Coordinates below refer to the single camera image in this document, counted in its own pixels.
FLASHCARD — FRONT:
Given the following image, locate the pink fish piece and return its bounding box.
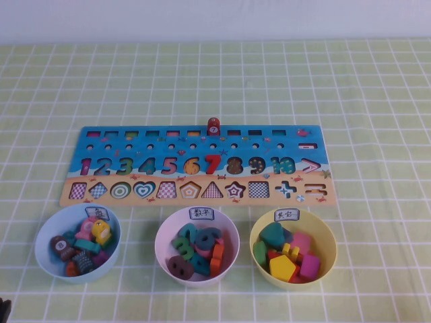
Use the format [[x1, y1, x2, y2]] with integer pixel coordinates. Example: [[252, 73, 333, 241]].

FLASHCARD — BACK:
[[74, 217, 98, 242]]

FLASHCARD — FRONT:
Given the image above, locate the teal fish piece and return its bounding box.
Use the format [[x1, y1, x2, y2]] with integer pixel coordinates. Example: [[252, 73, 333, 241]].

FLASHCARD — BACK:
[[73, 238, 101, 254]]

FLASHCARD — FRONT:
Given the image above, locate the pink bowl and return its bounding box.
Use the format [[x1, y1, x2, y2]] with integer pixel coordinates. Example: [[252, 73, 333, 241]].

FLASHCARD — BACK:
[[154, 207, 240, 289]]

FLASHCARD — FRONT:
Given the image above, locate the teal number four piece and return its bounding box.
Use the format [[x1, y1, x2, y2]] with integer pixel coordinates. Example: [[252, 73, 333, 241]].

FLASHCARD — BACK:
[[190, 252, 213, 277]]

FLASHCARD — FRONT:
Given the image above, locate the magenta shape piece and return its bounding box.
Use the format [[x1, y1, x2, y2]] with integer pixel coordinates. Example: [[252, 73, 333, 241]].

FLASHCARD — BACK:
[[298, 254, 321, 279]]

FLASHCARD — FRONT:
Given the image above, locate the teal heart piece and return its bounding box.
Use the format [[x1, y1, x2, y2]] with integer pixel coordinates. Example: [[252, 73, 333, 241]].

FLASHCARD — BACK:
[[258, 221, 287, 250]]

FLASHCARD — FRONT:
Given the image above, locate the white handwritten paper label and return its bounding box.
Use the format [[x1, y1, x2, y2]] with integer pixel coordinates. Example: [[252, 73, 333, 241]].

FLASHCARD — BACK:
[[84, 205, 110, 221], [189, 207, 215, 221], [274, 208, 300, 223]]

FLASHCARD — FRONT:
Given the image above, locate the green shape piece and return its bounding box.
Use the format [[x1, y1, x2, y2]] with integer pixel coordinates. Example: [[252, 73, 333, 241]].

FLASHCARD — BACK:
[[253, 240, 269, 266]]

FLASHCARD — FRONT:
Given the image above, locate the green number three piece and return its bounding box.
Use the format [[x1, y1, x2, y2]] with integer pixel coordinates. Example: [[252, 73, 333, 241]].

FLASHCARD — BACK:
[[171, 236, 198, 262]]

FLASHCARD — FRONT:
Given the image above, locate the pink shape piece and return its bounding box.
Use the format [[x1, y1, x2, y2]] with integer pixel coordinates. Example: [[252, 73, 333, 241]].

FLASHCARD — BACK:
[[290, 231, 312, 255]]

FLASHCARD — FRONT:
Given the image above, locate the purple fish piece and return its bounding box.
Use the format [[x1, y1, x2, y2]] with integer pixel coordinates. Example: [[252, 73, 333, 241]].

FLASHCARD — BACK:
[[92, 250, 110, 268]]

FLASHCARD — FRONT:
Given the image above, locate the dark grey fish piece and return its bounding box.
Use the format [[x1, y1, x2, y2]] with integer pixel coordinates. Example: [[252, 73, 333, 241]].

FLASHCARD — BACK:
[[72, 249, 95, 275]]

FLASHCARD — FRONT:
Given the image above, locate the yellow pentagon piece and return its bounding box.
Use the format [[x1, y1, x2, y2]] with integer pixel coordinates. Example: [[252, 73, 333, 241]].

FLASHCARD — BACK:
[[268, 254, 297, 283]]

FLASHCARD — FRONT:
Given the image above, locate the red fish piece number seven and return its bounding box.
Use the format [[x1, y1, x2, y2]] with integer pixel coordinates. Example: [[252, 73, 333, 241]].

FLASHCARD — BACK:
[[207, 116, 222, 137]]

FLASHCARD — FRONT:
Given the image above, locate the orange number piece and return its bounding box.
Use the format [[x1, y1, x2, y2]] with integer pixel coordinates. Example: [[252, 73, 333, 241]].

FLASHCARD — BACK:
[[209, 242, 226, 277]]

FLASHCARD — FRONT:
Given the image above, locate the brown number eight piece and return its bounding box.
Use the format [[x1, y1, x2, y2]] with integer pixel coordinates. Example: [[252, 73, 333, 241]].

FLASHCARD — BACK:
[[167, 255, 195, 280]]

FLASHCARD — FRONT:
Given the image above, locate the yellow bowl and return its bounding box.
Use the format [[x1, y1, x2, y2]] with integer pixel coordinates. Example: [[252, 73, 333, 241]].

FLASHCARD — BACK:
[[248, 208, 337, 290]]

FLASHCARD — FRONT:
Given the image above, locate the yellow fish piece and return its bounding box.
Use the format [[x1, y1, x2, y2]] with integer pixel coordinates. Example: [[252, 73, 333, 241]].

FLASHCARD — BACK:
[[91, 219, 112, 246]]

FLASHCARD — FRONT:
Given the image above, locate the brown fish piece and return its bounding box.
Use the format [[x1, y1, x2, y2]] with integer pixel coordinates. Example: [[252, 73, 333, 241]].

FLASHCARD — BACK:
[[50, 235, 75, 262]]

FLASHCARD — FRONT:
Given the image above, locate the green checked tablecloth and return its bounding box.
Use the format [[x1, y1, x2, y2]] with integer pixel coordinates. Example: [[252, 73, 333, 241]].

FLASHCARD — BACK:
[[0, 38, 431, 323]]

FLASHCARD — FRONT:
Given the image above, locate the dark teal number six piece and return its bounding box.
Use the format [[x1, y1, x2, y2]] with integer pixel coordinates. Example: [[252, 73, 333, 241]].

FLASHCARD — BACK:
[[194, 227, 223, 252]]

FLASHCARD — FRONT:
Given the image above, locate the yellow notched sign piece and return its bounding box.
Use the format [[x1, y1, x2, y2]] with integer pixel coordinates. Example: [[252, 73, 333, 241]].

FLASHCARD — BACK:
[[281, 242, 301, 259]]

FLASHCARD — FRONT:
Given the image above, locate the light blue bowl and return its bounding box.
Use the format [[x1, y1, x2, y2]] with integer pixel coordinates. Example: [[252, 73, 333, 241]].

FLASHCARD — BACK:
[[34, 203, 122, 285]]

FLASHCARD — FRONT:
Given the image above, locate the teal number two piece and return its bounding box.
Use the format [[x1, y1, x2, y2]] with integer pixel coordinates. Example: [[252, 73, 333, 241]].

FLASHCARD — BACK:
[[177, 223, 203, 242]]

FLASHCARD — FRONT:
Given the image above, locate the colourful wooden puzzle board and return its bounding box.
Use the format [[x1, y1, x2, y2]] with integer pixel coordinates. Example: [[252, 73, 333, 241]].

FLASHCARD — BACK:
[[59, 125, 337, 208]]

